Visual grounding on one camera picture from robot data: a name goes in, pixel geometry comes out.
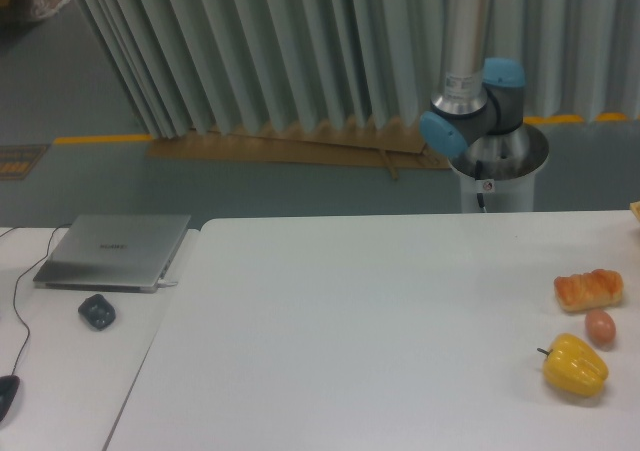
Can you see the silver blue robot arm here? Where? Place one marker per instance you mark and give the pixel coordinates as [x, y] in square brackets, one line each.
[476, 96]

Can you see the wicker basket edge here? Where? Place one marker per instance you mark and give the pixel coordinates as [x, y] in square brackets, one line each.
[635, 209]

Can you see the flat brown cardboard sheet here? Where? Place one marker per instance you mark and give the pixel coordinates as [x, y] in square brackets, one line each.
[393, 147]

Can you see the grey folding partition screen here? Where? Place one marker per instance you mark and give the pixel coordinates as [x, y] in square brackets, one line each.
[225, 64]

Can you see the silver closed laptop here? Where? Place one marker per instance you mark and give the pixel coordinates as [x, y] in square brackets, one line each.
[114, 252]

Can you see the glazed bread loaf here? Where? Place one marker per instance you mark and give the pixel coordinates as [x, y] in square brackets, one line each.
[596, 289]

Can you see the yellow bell pepper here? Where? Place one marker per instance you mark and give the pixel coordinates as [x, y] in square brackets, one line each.
[571, 365]

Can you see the brown egg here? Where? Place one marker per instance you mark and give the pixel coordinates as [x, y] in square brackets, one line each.
[600, 327]

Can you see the black computer mouse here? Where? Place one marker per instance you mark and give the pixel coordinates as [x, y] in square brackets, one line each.
[9, 386]

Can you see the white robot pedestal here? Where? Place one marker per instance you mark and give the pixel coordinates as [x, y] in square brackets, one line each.
[497, 173]

